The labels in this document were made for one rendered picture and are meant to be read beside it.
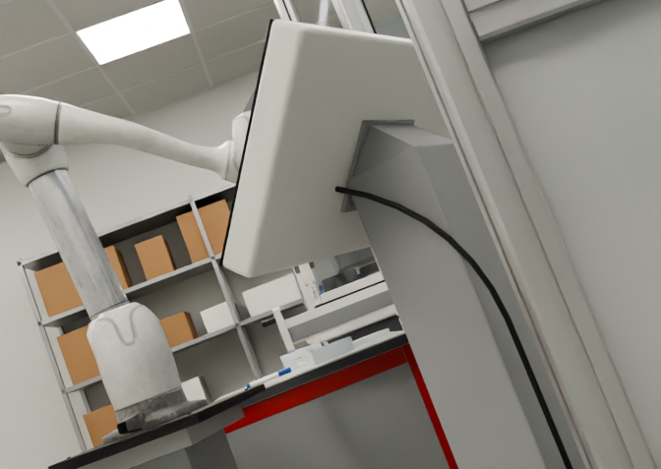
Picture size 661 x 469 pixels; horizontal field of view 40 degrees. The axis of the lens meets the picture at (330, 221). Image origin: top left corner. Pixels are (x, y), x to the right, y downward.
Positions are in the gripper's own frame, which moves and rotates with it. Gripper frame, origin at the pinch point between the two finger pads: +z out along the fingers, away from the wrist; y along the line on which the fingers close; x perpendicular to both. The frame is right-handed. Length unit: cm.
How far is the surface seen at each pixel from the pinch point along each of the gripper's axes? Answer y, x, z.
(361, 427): -0.3, 17.6, 41.2
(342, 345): 3.4, 32.1, 20.6
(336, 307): 3.6, -6.1, 10.8
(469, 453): 8, -98, 36
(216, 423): -30.2, -17.6, 25.0
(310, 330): -4.2, -6.4, 13.7
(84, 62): -67, 301, -181
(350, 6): 25, -48, -42
